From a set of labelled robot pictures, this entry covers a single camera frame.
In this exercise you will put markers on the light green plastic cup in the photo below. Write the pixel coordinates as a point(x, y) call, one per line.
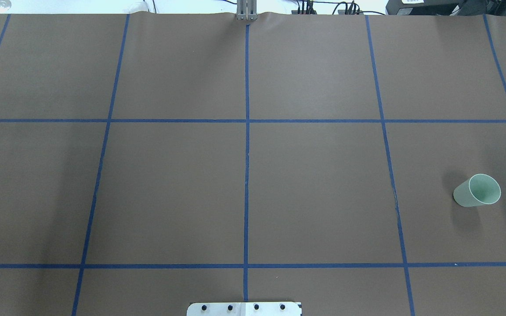
point(478, 190)

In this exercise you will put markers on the brown paper table mat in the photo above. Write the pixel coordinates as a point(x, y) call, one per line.
point(151, 161)

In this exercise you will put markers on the black equipment top right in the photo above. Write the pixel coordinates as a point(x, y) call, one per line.
point(446, 7)

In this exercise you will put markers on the aluminium frame post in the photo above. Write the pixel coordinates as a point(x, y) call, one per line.
point(246, 10)

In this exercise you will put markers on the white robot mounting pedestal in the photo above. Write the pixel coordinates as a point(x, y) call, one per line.
point(245, 309)

